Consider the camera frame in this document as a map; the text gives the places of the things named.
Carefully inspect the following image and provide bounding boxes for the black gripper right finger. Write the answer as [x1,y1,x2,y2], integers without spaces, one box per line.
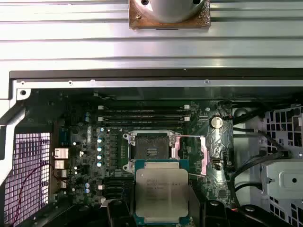
[188,190,263,227]

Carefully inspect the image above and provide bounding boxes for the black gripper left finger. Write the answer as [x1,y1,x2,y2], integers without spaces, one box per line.
[68,198,136,227]

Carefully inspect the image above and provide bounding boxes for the silver CPU green edge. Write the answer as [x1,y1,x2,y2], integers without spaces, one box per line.
[134,158,190,225]

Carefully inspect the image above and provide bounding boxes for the metal socket cover frame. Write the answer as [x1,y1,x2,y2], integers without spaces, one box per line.
[170,134,211,178]

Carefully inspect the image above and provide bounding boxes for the RAM slot white clips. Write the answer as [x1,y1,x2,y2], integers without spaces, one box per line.
[98,105,191,110]
[99,197,133,205]
[98,184,135,191]
[98,116,191,122]

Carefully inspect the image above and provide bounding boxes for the RAM slot black clips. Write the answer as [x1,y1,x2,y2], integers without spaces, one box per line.
[101,109,187,116]
[101,121,187,127]
[104,178,135,184]

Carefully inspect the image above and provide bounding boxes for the CPU socket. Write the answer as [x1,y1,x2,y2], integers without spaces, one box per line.
[122,131,183,175]

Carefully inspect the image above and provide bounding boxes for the green motherboard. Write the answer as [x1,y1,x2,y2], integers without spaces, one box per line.
[53,93,235,209]

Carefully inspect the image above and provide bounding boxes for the silver metal drive cage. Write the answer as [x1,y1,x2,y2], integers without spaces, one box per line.
[259,101,303,227]

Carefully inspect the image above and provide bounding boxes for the round silver coin battery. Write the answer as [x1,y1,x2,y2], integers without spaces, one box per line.
[210,115,224,130]

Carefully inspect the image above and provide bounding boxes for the black silver PC case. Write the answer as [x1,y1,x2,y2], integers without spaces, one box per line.
[0,68,303,227]

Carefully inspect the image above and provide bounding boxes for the black cable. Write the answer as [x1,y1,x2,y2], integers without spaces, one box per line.
[233,126,285,154]

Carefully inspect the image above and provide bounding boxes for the brown square base plate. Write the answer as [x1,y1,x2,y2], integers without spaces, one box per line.
[129,0,211,30]

